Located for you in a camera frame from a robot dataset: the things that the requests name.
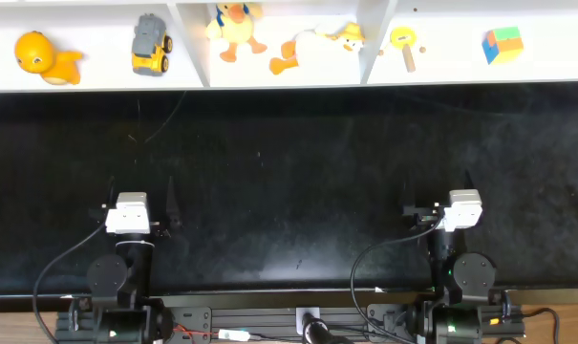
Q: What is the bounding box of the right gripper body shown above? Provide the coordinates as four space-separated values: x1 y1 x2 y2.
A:
401 204 445 227

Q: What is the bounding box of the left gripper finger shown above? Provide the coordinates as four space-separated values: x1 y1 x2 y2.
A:
104 175 118 210
164 175 182 222

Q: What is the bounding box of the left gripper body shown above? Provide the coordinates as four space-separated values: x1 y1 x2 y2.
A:
148 217 184 240

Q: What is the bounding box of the many-coloured puzzle cube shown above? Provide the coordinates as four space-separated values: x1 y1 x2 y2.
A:
481 26 525 66

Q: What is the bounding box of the grey and yellow toy truck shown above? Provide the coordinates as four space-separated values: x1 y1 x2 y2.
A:
130 12 174 77

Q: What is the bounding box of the yellow rattle drum toy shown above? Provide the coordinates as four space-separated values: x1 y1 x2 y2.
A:
377 26 428 75

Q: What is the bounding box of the yellow rubber duck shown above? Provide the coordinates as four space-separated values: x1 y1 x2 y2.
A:
13 30 85 87

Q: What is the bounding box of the white shelf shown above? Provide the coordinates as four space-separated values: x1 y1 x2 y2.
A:
0 0 578 94

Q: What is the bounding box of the white plush duck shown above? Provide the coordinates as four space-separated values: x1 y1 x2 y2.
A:
268 21 367 76

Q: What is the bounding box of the yellow plush duck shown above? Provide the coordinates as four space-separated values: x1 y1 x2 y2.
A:
204 2 269 64

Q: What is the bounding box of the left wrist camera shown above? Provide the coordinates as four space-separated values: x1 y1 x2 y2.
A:
104 191 152 236

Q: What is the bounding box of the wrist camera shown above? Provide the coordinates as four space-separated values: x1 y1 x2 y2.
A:
104 191 152 236
440 188 484 233

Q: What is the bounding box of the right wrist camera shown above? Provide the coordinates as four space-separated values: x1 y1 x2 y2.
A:
440 188 484 233

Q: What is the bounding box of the black cable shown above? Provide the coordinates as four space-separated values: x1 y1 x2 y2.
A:
350 218 445 344
32 221 110 344

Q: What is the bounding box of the mounting rail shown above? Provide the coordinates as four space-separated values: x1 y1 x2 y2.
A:
54 304 563 344

